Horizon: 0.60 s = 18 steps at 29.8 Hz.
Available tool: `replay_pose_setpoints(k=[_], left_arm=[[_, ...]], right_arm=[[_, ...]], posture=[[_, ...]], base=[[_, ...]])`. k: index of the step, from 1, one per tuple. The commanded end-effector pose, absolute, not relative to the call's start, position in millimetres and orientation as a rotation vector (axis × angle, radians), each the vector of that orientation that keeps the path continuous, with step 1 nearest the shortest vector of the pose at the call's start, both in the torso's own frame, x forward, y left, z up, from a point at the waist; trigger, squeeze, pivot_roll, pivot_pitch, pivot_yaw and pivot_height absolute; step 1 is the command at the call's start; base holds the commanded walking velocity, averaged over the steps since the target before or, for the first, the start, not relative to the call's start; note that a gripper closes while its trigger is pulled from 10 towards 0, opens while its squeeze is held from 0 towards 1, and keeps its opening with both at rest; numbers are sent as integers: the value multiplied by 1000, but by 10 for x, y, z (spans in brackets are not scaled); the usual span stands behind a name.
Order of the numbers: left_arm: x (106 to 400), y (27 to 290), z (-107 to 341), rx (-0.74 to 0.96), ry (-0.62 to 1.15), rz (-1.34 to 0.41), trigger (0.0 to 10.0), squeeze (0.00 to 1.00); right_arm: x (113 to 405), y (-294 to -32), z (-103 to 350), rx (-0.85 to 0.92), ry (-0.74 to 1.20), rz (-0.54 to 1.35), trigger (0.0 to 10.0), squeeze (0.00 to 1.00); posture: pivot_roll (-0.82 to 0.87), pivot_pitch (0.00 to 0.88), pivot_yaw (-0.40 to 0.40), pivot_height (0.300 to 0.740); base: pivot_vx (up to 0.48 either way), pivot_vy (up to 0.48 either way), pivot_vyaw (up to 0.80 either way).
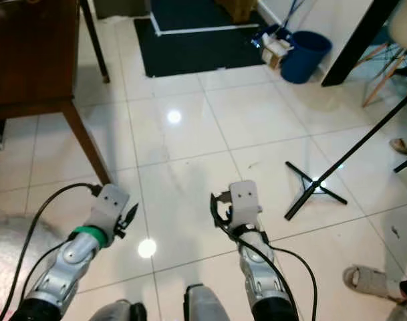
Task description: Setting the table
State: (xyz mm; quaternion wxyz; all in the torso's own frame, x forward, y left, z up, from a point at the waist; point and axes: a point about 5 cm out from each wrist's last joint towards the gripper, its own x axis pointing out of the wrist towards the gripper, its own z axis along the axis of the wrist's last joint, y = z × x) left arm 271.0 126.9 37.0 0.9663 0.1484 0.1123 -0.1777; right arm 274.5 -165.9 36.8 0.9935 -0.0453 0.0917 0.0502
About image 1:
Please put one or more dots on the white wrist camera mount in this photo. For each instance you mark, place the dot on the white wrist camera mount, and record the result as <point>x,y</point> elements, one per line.
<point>245,200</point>
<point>108,204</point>

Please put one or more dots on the brown wooden cabinet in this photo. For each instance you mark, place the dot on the brown wooden cabinet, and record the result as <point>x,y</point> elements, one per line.
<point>236,8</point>

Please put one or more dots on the brown wooden table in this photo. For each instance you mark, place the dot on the brown wooden table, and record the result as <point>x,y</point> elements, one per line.
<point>29,53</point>

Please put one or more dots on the grey robot leg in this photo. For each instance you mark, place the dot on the grey robot leg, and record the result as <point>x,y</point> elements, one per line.
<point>210,306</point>
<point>121,313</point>

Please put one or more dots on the grey robot right leg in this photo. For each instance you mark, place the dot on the grey robot right leg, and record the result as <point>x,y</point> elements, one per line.
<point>210,306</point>

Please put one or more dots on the white plastic bag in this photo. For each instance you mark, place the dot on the white plastic bag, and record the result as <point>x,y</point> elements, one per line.
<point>13,261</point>

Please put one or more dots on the black tripod stand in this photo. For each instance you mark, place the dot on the black tripod stand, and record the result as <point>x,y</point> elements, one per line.
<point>343,160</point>

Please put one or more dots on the grey robot left leg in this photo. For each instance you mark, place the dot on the grey robot left leg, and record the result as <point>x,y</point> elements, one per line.
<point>121,313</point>

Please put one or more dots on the blue plastic bin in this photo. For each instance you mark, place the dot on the blue plastic bin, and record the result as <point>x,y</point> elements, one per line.
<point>305,59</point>

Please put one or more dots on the small cardboard box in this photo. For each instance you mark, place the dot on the small cardboard box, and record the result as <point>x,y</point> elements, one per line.
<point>275,50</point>

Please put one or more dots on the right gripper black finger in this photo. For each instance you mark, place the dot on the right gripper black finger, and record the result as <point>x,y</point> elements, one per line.
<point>217,212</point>

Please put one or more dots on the wooden legged chair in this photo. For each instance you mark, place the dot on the wooden legged chair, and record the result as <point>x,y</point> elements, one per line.
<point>402,23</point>

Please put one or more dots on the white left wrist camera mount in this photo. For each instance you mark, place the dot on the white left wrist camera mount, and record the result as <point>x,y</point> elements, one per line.
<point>108,204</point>

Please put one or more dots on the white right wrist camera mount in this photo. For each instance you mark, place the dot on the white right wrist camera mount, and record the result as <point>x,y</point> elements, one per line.
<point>245,200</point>

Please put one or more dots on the black slanted beam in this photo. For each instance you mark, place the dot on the black slanted beam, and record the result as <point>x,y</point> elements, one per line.
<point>357,43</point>

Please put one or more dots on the dark floor mat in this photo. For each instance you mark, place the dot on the dark floor mat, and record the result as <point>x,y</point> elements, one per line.
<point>196,50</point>

